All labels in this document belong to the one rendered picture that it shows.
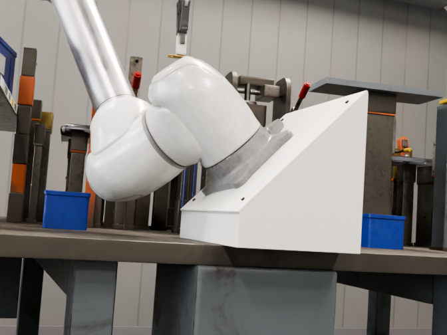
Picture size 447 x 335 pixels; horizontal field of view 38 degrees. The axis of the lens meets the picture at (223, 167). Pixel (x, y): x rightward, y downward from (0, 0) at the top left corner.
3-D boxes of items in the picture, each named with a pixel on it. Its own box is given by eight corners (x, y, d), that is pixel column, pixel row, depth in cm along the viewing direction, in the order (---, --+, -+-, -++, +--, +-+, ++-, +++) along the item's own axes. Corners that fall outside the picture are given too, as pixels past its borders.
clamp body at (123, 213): (132, 230, 192) (142, 113, 195) (136, 232, 183) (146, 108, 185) (110, 229, 191) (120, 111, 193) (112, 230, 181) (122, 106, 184)
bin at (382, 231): (387, 247, 183) (389, 216, 184) (405, 250, 173) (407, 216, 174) (352, 245, 180) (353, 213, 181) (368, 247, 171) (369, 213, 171)
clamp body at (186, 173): (191, 234, 194) (200, 112, 197) (198, 236, 184) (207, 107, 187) (169, 233, 193) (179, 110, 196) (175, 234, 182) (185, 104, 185)
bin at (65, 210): (86, 229, 164) (90, 194, 164) (88, 230, 154) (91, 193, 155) (42, 226, 161) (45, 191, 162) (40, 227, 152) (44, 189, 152)
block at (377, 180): (376, 246, 192) (384, 98, 196) (390, 247, 185) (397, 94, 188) (346, 244, 190) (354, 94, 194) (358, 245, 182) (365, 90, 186)
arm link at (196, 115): (255, 137, 129) (187, 50, 125) (187, 184, 136) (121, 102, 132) (266, 113, 144) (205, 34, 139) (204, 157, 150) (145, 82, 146)
